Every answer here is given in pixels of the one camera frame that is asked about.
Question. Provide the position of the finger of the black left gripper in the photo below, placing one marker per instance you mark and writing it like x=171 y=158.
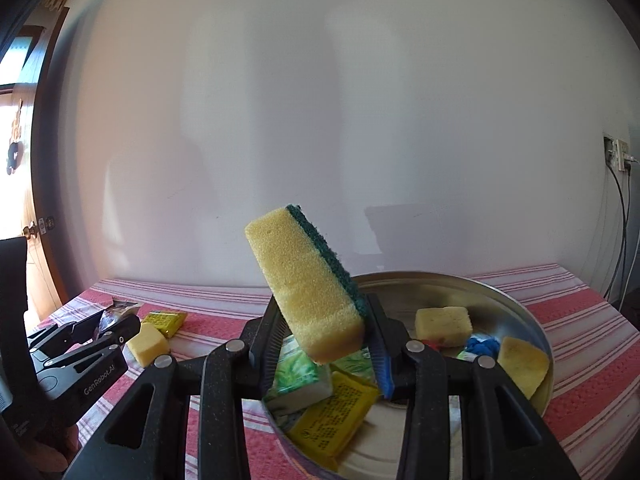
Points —
x=57 y=346

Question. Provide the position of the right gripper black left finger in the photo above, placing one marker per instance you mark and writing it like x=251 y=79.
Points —
x=144 y=435

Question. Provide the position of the yellow sponge piece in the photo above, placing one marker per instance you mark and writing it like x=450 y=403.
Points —
x=525 y=364

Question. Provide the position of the blue wrapper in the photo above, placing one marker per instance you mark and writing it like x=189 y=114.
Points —
x=483 y=347

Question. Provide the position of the speckled yellow sponge cube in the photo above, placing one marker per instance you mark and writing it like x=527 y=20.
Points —
x=445 y=327

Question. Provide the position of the small green tissue pack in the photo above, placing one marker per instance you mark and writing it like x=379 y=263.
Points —
x=358 y=365

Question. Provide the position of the large green tissue pack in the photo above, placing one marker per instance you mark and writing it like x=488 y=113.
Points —
x=298 y=381

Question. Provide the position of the yellow tissue pack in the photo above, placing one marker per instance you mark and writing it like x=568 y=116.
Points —
x=166 y=322
x=325 y=429

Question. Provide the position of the yellow green scouring sponge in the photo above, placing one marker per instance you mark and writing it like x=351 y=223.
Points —
x=315 y=294

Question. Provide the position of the small yellow sponge block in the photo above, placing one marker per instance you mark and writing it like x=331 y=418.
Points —
x=148 y=345

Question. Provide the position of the red white striped cloth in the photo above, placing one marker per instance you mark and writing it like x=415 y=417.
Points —
x=594 y=409

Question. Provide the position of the wooden door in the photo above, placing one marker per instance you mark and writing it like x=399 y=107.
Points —
x=25 y=66

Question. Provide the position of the brass door handle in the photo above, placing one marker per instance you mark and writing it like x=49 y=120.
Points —
x=39 y=227

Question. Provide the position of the wall power socket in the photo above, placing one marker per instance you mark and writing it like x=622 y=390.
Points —
x=617 y=154

